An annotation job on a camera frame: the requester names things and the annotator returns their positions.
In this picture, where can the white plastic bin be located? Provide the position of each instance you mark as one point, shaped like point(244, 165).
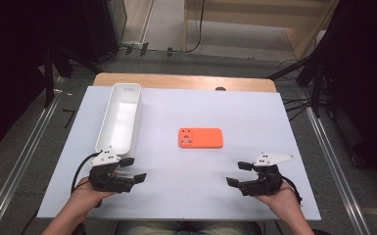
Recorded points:
point(120, 117)

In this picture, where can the dark cabinet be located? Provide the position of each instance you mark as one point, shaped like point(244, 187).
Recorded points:
point(111, 26)

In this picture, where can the small dark round object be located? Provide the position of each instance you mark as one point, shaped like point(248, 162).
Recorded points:
point(220, 88)

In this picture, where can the light wooden shelf frame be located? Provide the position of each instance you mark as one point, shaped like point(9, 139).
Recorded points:
point(241, 13)

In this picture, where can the black metal stand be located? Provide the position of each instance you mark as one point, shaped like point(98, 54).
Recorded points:
point(49, 84)
point(316, 91)

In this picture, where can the wooden table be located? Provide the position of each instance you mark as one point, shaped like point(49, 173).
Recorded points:
point(176, 81)

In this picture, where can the black curtain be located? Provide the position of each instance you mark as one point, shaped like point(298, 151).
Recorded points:
point(365, 81)
point(9, 65)

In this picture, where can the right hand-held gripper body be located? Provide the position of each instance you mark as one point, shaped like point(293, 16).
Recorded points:
point(266, 182)

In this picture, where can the orange phone case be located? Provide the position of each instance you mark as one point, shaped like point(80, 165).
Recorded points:
point(205, 138)

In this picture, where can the black floor bracket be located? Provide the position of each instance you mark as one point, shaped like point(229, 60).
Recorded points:
point(144, 48)
point(169, 51)

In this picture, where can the person's right hand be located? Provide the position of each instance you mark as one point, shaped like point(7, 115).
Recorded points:
point(282, 200)

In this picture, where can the person's left hand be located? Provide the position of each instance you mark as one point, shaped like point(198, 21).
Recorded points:
point(84, 196)

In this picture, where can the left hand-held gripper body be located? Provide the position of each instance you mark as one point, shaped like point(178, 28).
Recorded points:
point(106, 181)

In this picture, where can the aluminium floor rail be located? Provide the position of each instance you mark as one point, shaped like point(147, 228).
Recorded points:
point(336, 173)
point(19, 169)

